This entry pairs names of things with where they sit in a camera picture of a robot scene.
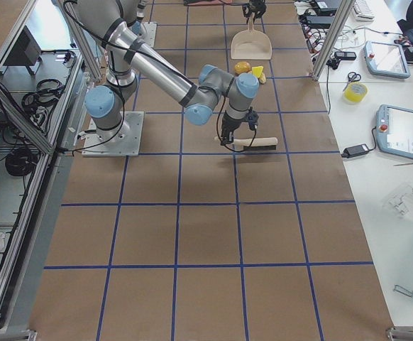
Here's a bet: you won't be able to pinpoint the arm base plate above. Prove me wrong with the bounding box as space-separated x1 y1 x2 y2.
82 112 145 157
134 21 158 48

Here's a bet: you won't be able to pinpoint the beige hand brush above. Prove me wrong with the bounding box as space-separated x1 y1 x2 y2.
231 137 278 151

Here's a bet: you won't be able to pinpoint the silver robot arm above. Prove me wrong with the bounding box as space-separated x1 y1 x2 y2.
62 1 260 146
116 0 267 35

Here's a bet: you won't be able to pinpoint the black scissors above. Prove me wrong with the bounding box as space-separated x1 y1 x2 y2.
343 72 361 92

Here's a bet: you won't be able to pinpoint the near teach pendant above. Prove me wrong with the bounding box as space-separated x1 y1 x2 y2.
375 104 413 160

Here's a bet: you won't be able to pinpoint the beige plastic dustpan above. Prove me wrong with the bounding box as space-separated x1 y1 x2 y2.
231 19 272 60

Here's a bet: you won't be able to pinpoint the teach pendant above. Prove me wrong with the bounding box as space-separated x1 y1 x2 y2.
363 41 411 79
375 104 413 160

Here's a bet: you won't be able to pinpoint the yellow sponge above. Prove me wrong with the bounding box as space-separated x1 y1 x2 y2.
248 66 263 79

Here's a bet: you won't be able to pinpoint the black power adapter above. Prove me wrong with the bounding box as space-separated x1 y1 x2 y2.
341 144 370 158

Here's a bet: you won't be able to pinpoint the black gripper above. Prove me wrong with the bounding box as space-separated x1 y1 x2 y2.
219 114 244 145
242 0 266 18

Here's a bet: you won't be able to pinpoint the aluminium frame post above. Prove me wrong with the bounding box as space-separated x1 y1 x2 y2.
311 0 354 81

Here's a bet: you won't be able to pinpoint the far teach pendant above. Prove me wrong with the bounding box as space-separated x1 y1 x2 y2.
363 41 411 79

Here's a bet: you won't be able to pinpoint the brown potato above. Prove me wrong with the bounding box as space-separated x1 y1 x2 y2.
234 61 252 75

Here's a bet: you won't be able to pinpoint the yellow tape roll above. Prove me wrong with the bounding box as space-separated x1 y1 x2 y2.
343 82 368 104

